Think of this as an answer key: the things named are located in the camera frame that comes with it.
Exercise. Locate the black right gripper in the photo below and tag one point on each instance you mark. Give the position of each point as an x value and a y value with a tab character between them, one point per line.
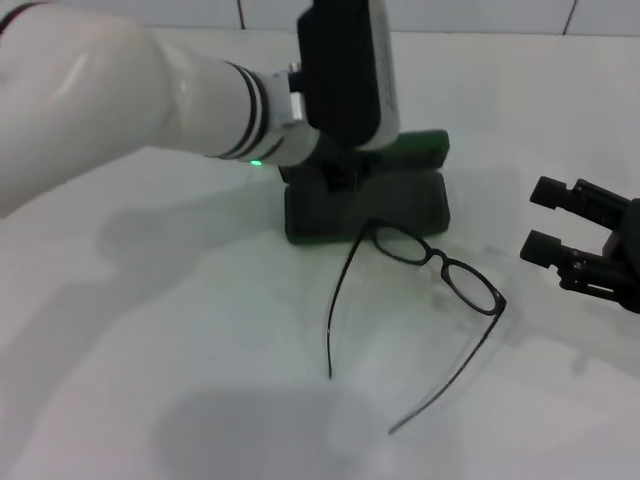
627	250

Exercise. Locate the green glasses case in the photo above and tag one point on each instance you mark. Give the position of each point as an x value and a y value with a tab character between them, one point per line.
400	200

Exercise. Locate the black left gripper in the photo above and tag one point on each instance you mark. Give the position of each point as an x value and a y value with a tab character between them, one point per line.
342	167

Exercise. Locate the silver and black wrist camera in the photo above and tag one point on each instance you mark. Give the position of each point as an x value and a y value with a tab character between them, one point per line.
345	75

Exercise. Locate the black glasses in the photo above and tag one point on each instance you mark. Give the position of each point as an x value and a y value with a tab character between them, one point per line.
440	257

